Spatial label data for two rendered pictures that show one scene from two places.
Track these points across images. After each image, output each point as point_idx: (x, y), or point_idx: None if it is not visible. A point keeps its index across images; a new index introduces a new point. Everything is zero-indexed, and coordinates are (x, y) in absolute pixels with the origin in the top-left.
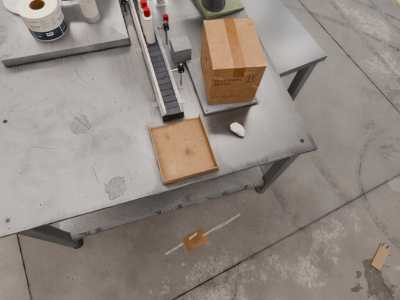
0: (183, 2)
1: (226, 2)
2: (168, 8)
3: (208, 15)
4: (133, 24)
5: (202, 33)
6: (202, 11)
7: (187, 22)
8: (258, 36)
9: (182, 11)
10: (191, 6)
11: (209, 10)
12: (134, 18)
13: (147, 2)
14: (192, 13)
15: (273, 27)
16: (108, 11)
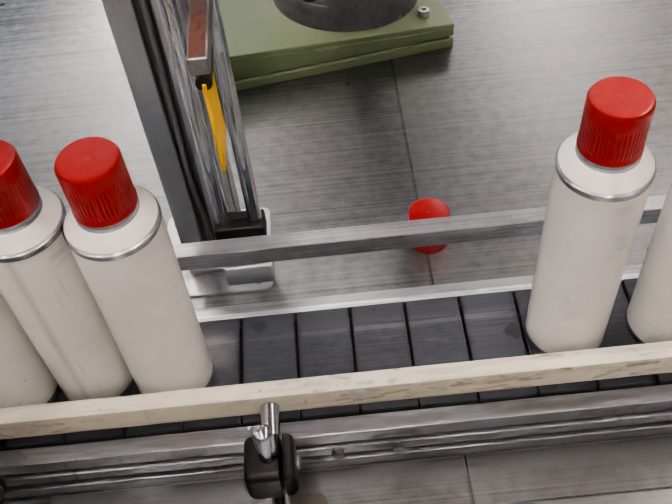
0: (270, 134)
1: None
2: (311, 212)
3: (443, 20)
4: (459, 468)
5: (568, 77)
6: (380, 52)
7: (468, 132)
8: None
9: (350, 144)
10: (314, 99)
11: (410, 5)
12: (475, 410)
13: (448, 220)
14: (387, 101)
15: None
16: None
